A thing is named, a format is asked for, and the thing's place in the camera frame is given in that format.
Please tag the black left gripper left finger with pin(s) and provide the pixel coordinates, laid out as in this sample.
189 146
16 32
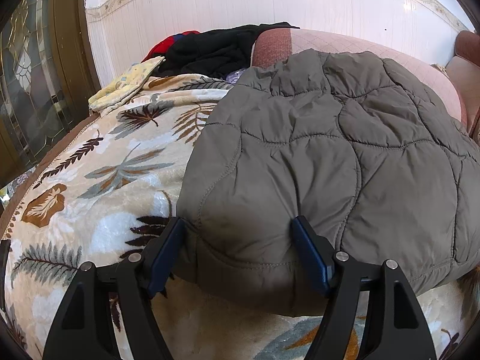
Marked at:
83 327

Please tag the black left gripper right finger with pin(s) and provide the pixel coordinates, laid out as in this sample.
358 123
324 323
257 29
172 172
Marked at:
395 326

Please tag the grey quilted hooded jacket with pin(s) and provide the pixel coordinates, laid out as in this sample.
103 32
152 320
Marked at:
357 145

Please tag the leaf patterned bed blanket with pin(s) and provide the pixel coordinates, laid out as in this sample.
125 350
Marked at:
113 188

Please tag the yellow patterned cloth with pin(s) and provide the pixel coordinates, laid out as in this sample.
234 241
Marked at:
123 87

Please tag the brown door with glass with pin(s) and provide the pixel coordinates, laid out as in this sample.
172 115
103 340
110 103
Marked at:
47 77

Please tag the pink pillow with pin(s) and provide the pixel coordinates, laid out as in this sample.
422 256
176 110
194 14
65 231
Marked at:
463 71

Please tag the red and blue garment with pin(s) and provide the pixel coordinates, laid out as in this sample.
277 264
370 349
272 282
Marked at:
162 47

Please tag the pink folded quilt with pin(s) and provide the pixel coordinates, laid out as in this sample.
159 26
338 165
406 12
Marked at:
278 44

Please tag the black garment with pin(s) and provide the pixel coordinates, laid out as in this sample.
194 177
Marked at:
215 53

